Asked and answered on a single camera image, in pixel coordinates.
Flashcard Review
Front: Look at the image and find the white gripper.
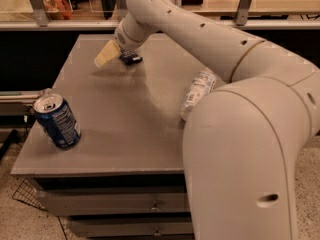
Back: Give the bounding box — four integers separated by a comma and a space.
94, 13, 156, 68

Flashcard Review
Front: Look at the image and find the dark blue rxbar wrapper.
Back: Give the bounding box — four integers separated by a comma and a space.
120, 50, 143, 65

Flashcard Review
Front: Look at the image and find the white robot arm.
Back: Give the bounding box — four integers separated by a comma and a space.
95, 0, 320, 240

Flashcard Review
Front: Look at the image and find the orange snack bag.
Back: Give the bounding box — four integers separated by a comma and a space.
42, 0, 72, 20

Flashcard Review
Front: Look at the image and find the clear acrylic box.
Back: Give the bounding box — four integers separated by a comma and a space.
67, 0, 116, 20

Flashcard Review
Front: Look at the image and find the blue soda can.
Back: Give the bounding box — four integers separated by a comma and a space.
33, 93, 81, 149

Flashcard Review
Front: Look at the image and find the grey wooden drawer cabinet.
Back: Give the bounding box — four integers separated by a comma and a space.
12, 34, 204, 240

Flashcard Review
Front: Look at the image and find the upper grey drawer front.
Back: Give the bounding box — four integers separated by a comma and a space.
35, 187, 190, 216

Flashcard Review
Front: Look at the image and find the grey drawer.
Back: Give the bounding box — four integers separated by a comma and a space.
68, 216, 193, 238
35, 187, 190, 216

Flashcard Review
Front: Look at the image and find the upper drawer metal knob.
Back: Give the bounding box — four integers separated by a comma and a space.
150, 201, 161, 212

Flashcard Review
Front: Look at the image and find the drawer metal knob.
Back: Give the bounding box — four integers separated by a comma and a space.
153, 228, 162, 237
150, 201, 161, 212

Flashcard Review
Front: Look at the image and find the lower grey drawer front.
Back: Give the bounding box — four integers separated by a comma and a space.
68, 216, 193, 238

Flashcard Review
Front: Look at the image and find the lower drawer metal knob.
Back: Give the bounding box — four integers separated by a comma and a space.
153, 228, 162, 237

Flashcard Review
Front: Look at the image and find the middle grey metal bracket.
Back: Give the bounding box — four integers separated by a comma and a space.
114, 0, 127, 21

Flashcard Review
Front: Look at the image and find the grey metal bracket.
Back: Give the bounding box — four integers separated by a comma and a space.
114, 0, 127, 21
29, 0, 50, 27
233, 0, 252, 26

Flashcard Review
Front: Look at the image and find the left grey metal bracket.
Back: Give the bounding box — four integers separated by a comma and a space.
29, 0, 50, 27

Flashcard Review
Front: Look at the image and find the right grey metal bracket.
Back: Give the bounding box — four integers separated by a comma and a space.
233, 0, 252, 26

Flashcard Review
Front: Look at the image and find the black wire grid rack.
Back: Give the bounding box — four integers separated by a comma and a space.
12, 179, 45, 211

